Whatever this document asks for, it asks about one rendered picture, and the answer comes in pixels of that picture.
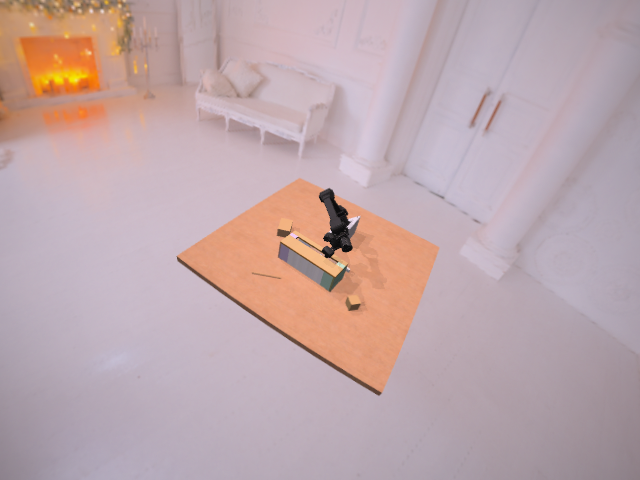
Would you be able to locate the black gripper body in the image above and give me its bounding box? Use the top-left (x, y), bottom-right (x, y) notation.
top-left (321, 237), bottom-right (341, 258)

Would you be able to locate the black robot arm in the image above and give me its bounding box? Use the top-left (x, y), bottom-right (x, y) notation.
top-left (319, 188), bottom-right (353, 252)

